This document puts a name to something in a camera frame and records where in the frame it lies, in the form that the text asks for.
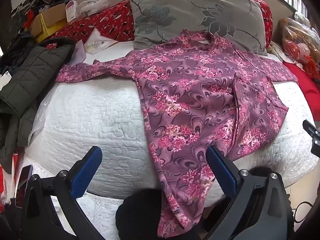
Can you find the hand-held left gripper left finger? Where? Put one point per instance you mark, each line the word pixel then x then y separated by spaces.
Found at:
pixel 85 170

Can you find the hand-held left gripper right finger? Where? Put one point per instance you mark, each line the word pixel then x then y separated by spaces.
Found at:
pixel 220 170

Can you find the white quilted mattress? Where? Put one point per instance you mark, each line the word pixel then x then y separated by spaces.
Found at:
pixel 100 120

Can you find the smartphone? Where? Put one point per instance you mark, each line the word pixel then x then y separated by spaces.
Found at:
pixel 23 182

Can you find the dark green puffer jacket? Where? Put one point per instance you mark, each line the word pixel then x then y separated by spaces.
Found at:
pixel 32 65

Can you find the purple floral shirt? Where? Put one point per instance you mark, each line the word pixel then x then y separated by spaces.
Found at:
pixel 190 87

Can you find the red and white bag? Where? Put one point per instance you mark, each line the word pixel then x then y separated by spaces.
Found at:
pixel 6 187

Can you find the yellow box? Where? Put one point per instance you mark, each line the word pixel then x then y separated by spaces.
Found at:
pixel 46 28

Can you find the brown cardboard box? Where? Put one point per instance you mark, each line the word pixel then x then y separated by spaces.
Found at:
pixel 53 13

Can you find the red cloth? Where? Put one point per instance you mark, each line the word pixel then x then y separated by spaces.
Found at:
pixel 310 90

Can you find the white plastic bag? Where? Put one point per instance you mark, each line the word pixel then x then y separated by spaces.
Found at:
pixel 93 6

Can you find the dark clothes heap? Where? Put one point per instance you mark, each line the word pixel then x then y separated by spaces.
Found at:
pixel 17 47

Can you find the grey floral pillow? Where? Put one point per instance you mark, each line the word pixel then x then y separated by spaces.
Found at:
pixel 190 15

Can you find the clear bag of plush toys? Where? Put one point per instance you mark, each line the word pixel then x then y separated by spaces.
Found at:
pixel 297 37

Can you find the clear plastic packet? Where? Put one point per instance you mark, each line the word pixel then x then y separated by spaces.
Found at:
pixel 98 42

